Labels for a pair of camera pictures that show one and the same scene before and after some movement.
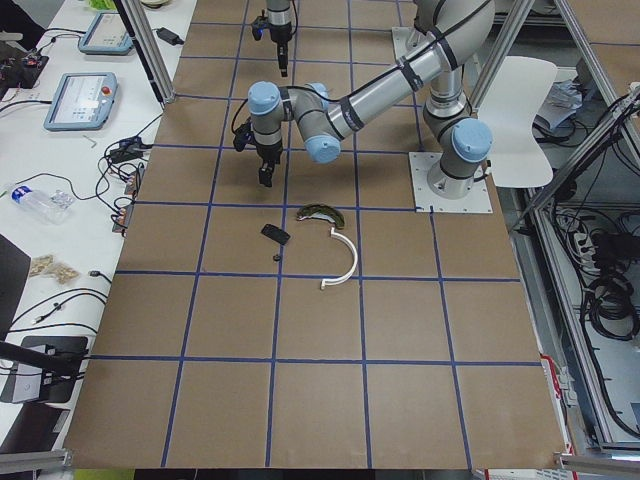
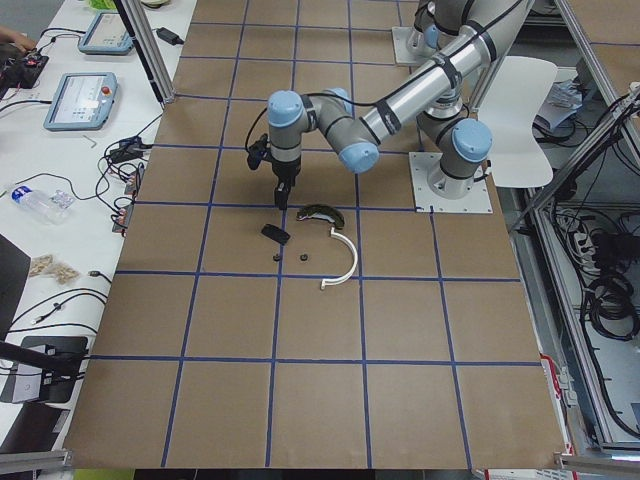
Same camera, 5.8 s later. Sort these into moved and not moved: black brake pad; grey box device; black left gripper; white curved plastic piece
Moved: black left gripper
Not moved: white curved plastic piece; grey box device; black brake pad
